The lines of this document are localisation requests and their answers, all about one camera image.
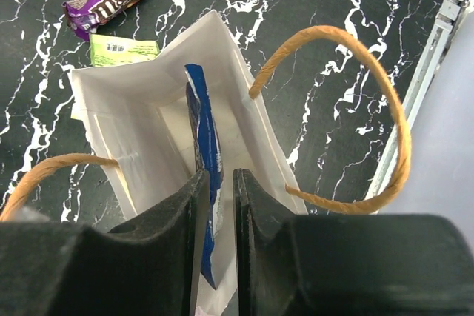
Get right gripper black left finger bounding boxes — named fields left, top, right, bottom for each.
left=1, top=170, right=209, bottom=315

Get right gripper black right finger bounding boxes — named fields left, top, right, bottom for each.
left=233, top=169, right=473, bottom=315

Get blue Burts chips bag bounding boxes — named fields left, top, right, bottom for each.
left=184, top=64, right=224, bottom=289

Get green snack packet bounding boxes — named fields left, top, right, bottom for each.
left=90, top=34, right=160, bottom=67

